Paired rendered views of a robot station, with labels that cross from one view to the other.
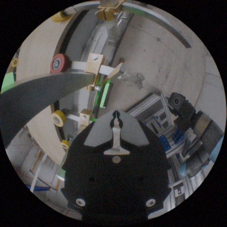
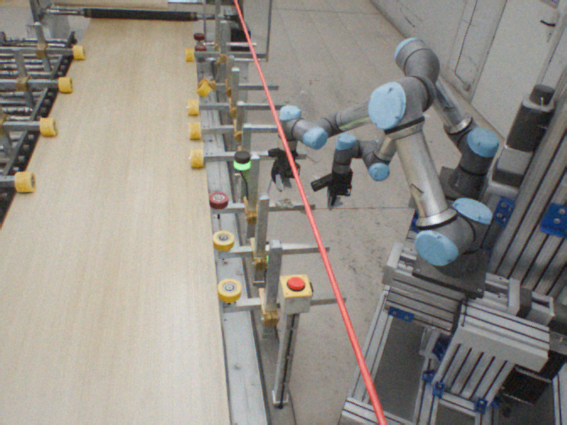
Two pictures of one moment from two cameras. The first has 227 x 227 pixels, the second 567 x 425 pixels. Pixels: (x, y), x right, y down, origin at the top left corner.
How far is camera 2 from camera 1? 1.90 m
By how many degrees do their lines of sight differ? 79
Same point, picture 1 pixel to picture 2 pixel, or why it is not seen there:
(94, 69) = not seen: hidden behind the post
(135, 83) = (286, 202)
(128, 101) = (334, 379)
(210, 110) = not seen: outside the picture
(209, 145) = (337, 153)
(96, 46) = (220, 223)
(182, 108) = (322, 181)
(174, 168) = not seen: hidden behind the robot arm
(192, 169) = (369, 160)
